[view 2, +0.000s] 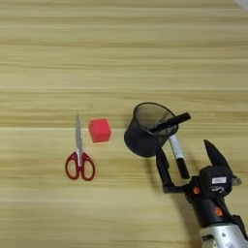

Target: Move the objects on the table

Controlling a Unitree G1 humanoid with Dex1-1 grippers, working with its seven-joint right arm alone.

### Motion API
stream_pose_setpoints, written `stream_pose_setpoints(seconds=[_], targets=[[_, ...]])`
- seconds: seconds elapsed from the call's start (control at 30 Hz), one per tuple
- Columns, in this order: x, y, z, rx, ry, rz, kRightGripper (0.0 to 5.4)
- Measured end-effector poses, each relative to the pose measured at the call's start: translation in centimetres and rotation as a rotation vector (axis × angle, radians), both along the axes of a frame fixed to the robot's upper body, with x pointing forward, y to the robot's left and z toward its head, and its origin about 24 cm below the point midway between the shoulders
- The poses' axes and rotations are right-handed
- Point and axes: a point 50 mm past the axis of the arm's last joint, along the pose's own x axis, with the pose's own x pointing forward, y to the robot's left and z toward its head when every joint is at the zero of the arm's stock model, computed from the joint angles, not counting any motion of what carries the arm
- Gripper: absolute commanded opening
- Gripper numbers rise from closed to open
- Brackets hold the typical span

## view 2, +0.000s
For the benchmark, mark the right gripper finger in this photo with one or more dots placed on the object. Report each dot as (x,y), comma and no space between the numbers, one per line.
(215,156)
(163,168)

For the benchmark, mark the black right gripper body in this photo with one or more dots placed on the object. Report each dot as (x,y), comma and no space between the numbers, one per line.
(208,211)

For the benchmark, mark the white marker with black cap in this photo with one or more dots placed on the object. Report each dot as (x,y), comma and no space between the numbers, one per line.
(177,150)

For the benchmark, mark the red cube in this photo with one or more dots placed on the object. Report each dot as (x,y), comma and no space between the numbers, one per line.
(100,130)

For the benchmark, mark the black box with white label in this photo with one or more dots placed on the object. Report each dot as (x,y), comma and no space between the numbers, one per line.
(215,180)

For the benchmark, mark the black mesh pen cup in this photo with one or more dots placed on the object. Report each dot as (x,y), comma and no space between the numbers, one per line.
(142,140)

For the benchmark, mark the black marker pen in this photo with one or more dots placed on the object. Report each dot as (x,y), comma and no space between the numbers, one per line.
(172,121)

